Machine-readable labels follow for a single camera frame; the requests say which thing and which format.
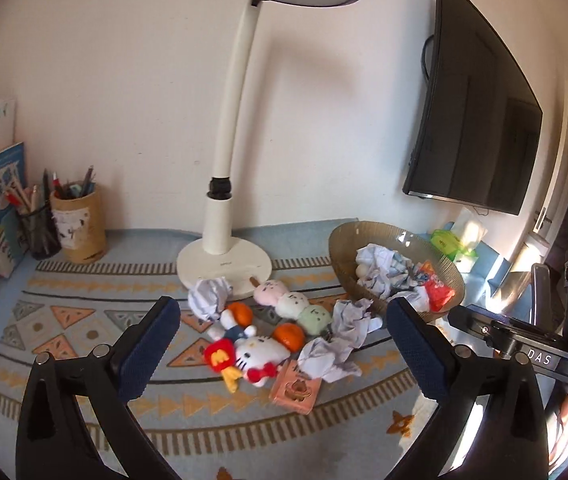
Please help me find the brown woven bowl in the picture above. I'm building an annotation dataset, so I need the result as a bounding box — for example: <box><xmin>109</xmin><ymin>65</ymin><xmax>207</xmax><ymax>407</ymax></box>
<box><xmin>328</xmin><ymin>220</ymin><xmax>466</xmax><ymax>323</ymax></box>

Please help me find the black wall television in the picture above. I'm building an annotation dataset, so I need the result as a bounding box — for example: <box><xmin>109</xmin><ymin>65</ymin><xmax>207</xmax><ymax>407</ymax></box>
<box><xmin>403</xmin><ymin>0</ymin><xmax>544</xmax><ymax>216</ymax></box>

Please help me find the blue plush doll orange head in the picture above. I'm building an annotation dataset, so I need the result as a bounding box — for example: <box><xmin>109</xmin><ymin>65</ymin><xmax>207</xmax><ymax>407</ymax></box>
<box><xmin>208</xmin><ymin>302</ymin><xmax>259</xmax><ymax>343</ymax></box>

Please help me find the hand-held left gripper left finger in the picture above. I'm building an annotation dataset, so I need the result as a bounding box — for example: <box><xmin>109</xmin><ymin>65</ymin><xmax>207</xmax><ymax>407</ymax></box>
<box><xmin>16</xmin><ymin>296</ymin><xmax>182</xmax><ymax>480</ymax></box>

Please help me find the patterned woven table mat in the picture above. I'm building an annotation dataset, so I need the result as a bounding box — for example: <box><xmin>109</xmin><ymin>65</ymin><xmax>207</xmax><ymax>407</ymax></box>
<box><xmin>0</xmin><ymin>220</ymin><xmax>470</xmax><ymax>480</ymax></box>

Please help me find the orange round plush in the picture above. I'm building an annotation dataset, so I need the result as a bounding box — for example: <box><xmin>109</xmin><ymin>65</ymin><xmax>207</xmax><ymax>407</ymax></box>
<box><xmin>271</xmin><ymin>322</ymin><xmax>307</xmax><ymax>352</ymax></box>

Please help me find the white cat plush toy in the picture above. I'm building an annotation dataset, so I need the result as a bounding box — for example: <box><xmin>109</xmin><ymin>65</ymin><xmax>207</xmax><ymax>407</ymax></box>
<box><xmin>204</xmin><ymin>335</ymin><xmax>287</xmax><ymax>393</ymax></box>

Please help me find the bundle of pens and pencils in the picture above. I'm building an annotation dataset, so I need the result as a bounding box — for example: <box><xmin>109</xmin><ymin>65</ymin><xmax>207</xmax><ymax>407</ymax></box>
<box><xmin>52</xmin><ymin>165</ymin><xmax>97</xmax><ymax>200</ymax></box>
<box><xmin>1</xmin><ymin>169</ymin><xmax>52</xmax><ymax>216</ymax></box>

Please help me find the green wipes packet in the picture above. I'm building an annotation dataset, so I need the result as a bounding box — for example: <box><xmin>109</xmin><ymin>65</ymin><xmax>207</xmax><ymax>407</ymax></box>
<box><xmin>431</xmin><ymin>229</ymin><xmax>480</xmax><ymax>263</ymax></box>

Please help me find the white desk lamp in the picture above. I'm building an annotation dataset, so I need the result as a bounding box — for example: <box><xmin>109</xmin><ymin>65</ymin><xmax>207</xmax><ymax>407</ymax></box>
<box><xmin>176</xmin><ymin>0</ymin><xmax>367</xmax><ymax>297</ymax></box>

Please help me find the black television cable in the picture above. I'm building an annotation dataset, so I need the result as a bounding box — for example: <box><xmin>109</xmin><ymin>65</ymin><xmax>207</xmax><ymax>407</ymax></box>
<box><xmin>421</xmin><ymin>35</ymin><xmax>437</xmax><ymax>81</ymax></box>

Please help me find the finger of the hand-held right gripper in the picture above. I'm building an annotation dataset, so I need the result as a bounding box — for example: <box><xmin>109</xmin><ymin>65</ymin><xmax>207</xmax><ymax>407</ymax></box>
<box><xmin>448</xmin><ymin>305</ymin><xmax>515</xmax><ymax>348</ymax></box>

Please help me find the white door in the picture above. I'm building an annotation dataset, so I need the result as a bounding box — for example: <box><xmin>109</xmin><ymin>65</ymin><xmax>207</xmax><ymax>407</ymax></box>
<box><xmin>531</xmin><ymin>95</ymin><xmax>568</xmax><ymax>248</ymax></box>

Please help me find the red printed snack bag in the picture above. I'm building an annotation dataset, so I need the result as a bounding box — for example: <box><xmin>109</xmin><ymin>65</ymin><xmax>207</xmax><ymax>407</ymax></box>
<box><xmin>416</xmin><ymin>260</ymin><xmax>457</xmax><ymax>313</ymax></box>

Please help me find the black mesh pen holder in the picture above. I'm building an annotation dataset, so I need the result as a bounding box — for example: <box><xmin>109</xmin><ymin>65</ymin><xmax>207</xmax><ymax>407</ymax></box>
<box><xmin>15</xmin><ymin>200</ymin><xmax>63</xmax><ymax>261</ymax></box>

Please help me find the white tissue pack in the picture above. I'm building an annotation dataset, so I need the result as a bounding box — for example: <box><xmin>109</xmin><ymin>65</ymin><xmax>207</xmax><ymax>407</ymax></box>
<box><xmin>451</xmin><ymin>207</ymin><xmax>489</xmax><ymax>253</ymax></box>

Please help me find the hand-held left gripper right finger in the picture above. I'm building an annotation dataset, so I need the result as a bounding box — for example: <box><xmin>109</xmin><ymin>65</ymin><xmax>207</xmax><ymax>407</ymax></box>
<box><xmin>386</xmin><ymin>297</ymin><xmax>550</xmax><ymax>480</ymax></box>

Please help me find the pink printed card box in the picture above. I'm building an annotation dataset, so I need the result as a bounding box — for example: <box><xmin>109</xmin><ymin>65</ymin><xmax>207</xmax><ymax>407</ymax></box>
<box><xmin>269</xmin><ymin>358</ymin><xmax>323</xmax><ymax>416</ymax></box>

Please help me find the beige cylindrical pen holder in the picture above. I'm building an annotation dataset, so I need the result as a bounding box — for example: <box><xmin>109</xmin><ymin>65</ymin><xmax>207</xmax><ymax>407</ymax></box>
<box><xmin>50</xmin><ymin>183</ymin><xmax>108</xmax><ymax>264</ymax></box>

